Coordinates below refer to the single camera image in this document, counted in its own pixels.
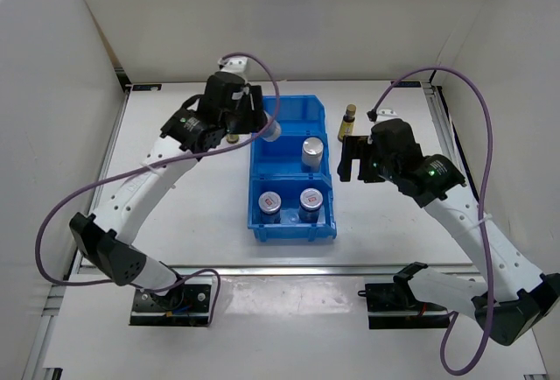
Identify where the yellow oil bottle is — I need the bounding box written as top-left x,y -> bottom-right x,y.
226,134 -> 239,144
337,104 -> 356,142

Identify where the silver-lid shaker blue label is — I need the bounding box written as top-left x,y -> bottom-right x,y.
301,137 -> 324,172

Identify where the white-lid spice jar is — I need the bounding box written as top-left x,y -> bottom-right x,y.
258,191 -> 282,224
298,187 -> 324,223

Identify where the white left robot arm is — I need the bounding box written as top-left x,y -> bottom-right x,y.
69,67 -> 282,310

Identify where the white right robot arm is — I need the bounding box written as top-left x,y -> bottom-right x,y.
344,118 -> 559,346

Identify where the blue bin near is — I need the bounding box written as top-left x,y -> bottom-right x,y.
247,174 -> 337,243

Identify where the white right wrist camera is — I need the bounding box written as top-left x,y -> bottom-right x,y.
367,109 -> 398,123

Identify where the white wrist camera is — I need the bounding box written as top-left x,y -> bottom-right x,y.
218,56 -> 249,74
367,109 -> 398,123

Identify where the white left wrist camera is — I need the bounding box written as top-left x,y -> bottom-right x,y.
218,56 -> 249,74

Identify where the right side aluminium rail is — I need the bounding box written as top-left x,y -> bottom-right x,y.
422,84 -> 500,276

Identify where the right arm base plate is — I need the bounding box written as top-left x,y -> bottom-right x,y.
357,283 -> 451,330

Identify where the aluminium table edge rail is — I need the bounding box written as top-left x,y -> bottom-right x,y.
69,264 -> 491,277

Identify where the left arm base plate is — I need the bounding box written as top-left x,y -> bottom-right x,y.
129,278 -> 221,327

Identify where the left side aluminium rail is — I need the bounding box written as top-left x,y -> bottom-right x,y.
43,81 -> 132,311

